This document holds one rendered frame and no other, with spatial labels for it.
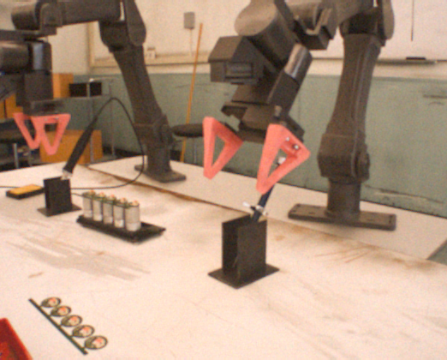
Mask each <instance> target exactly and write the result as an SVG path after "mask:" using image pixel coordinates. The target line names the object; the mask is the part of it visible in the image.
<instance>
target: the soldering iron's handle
mask: <svg viewBox="0 0 447 360"><path fill-rule="evenodd" d="M97 121H98V117H94V119H93V120H92V122H91V123H90V125H87V127H86V129H85V131H84V132H83V133H82V134H81V135H80V137H79V139H78V141H77V142H76V145H75V147H74V149H73V151H72V153H71V154H70V156H69V158H68V162H67V163H66V165H65V166H64V167H63V169H64V170H65V171H67V172H69V173H71V174H74V170H75V167H76V165H77V163H78V162H79V160H80V156H82V154H83V153H84V150H85V148H86V146H87V144H88V143H89V141H90V139H91V136H92V133H93V131H94V126H95V124H96V122H97Z"/></svg>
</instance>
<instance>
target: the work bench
mask: <svg viewBox="0 0 447 360"><path fill-rule="evenodd" d="M73 175H74V176H73V177H68V178H70V183H71V188H86V187H116V186H121V185H124V184H126V183H129V182H131V181H133V180H131V179H128V178H125V177H120V176H117V175H114V174H111V173H109V172H105V171H101V170H97V169H94V168H92V167H89V166H82V165H76V167H75V168H74V174H73ZM89 190H91V189H71V193H76V194H79V195H82V193H83V192H87V191H89ZM93 190H94V191H95V192H96V194H99V193H101V192H104V194H105V195H106V197H107V196H110V195H114V196H115V197H116V199H117V200H119V199H121V198H123V197H125V198H126V200H127V201H128V202H133V201H139V204H140V220H141V221H144V222H147V223H151V224H154V225H160V226H163V227H166V231H164V234H163V235H159V234H157V235H154V236H152V237H149V238H147V239H146V240H141V241H139V245H134V242H132V241H129V240H127V239H124V238H121V237H117V236H114V235H111V234H108V233H106V232H103V231H99V230H96V229H93V228H91V227H88V226H85V225H83V226H79V224H78V223H76V220H77V219H78V216H79V215H82V214H84V206H83V197H81V196H78V195H72V202H73V203H74V204H75V205H77V206H79V207H82V210H80V211H76V212H72V213H66V214H58V215H56V216H51V217H49V218H47V217H46V216H44V215H43V214H42V213H41V212H39V211H37V208H42V207H45V194H42V195H36V196H35V195H34V196H31V197H28V198H26V199H22V200H19V201H18V200H16V199H12V198H9V197H6V193H5V194H1V195H0V318H2V317H4V318H7V319H9V322H10V323H11V325H12V327H13V328H14V330H15V332H16V333H17V335H18V336H19V337H20V339H21V341H22V343H23V344H24V346H25V347H26V349H27V350H28V351H29V353H30V355H31V356H32V358H33V359H34V360H447V265H445V264H443V263H441V264H440V263H437V262H435V261H430V260H425V259H422V258H420V257H417V256H411V255H406V254H404V253H401V252H396V251H392V250H390V249H385V248H382V247H377V246H373V245H370V244H368V243H363V242H360V241H358V242H356V241H354V240H351V239H348V238H345V237H340V236H337V235H334V234H328V233H325V232H322V231H316V230H314V229H311V228H307V227H305V226H301V225H297V224H290V223H287V222H283V221H281V220H277V219H273V218H269V217H266V216H260V219H259V221H261V220H264V219H267V254H266V259H265V263H267V264H270V265H272V266H274V267H277V268H280V271H278V272H275V273H273V274H271V275H269V276H266V277H264V278H263V279H260V280H258V281H256V282H254V283H252V284H251V285H247V286H245V287H243V288H239V289H237V290H236V289H234V288H232V287H230V286H228V285H226V284H224V283H222V282H220V281H218V280H216V279H214V278H212V277H210V276H208V275H207V274H208V273H209V272H212V271H214V270H217V269H219V268H221V267H222V222H224V221H227V220H230V219H235V218H237V217H241V216H243V215H246V214H249V213H248V212H244V211H242V210H238V209H235V208H233V207H227V206H224V205H221V204H217V203H214V202H211V201H206V200H202V199H200V198H196V197H192V196H190V195H182V194H178V193H176V192H172V191H169V190H166V189H161V188H158V187H155V186H151V185H149V184H145V183H140V182H137V181H134V182H133V183H131V184H129V185H126V186H124V187H121V188H111V189H93ZM250 214H251V217H252V215H253V214H252V213H250ZM48 297H57V298H60V299H61V300H62V302H61V304H59V305H58V307H59V306H69V307H70V308H71V309H72V312H71V313H70V314H69V315H80V316H82V318H83V322H82V323H81V324H79V325H89V326H92V327H94V328H95V333H94V334H92V335H91V336H93V335H94V336H105V337H106V338H107V339H108V341H109V342H108V345H107V346H105V347H103V348H102V349H100V350H88V349H87V348H86V349H85V350H86V351H88V352H89V354H87V355H85V356H84V355H83V354H82V353H81V352H80V351H79V350H78V349H77V348H76V347H74V345H73V344H72V343H71V342H70V341H69V340H67V339H66V338H65V337H64V336H63V335H62V334H61V333H60V332H59V331H58V330H57V329H56V328H55V327H54V326H53V325H52V324H51V323H50V322H49V321H48V320H47V319H46V318H45V316H44V315H43V314H40V313H39V312H38V310H37V309H36V308H35V307H34V306H33V305H32V304H31V303H30V302H29V301H28V299H29V298H32V299H33V300H34V302H35V303H36V304H37V305H39V306H40V305H41V301H42V300H45V299H46V298H48ZM69 315H67V316H69ZM91 336H90V337H91ZM90 337H87V338H76V337H72V338H73V339H74V340H75V341H77V342H78V343H79V344H80V346H84V342H85V339H88V338H90Z"/></svg>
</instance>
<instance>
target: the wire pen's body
mask: <svg viewBox="0 0 447 360"><path fill-rule="evenodd" d="M279 166H280V163H278V162H277V163H276V164H275V166H274V168H273V171H272V173H273V172H274V171H275V170H276V169H277V168H278V167H279ZM272 173H271V174H272ZM275 185H276V183H275V184H274V185H273V186H272V187H271V188H270V189H269V190H268V191H267V192H266V193H265V194H264V195H262V196H261V197H260V198H259V202H258V204H257V205H258V206H259V207H261V208H262V209H264V210H265V205H266V203H267V202H268V199H269V197H270V195H271V193H272V191H273V189H274V187H275ZM257 205H254V207H255V209H254V212H253V215H252V217H251V219H250V221H249V223H248V225H251V224H253V223H256V222H259V219H260V216H261V214H262V213H260V212H258V211H257V210H256V207H257Z"/></svg>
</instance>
